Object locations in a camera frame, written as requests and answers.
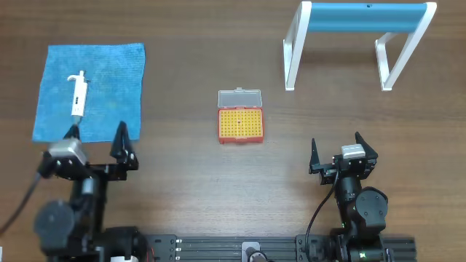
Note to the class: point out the mounting rail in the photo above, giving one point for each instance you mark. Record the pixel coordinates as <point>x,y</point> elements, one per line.
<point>218,249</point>

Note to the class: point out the white and blue stand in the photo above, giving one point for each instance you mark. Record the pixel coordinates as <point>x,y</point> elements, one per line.
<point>364,17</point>

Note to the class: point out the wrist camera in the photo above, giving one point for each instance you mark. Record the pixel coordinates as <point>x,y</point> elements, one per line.
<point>353,151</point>
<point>67,151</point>

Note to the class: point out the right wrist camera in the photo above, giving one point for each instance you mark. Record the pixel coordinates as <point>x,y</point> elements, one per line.
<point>353,151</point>

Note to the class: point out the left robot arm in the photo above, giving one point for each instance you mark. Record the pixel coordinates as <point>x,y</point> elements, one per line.
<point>83,218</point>

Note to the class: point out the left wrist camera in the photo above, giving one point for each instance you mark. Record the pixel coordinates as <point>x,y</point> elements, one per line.
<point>67,151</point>

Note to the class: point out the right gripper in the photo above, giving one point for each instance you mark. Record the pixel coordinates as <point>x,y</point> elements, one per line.
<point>353,168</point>

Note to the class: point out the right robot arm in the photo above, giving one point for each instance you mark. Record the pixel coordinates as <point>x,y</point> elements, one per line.
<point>364,214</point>

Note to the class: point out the red and yellow tip box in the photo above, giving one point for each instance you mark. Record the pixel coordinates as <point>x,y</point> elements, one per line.
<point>240,125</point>

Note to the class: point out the blue cloth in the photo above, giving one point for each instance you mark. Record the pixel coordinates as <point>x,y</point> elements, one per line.
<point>109,83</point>

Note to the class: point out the white pipette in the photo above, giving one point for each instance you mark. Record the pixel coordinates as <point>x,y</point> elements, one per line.
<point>79,96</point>

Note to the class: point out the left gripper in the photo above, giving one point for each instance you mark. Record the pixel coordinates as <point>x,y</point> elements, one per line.
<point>109,171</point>

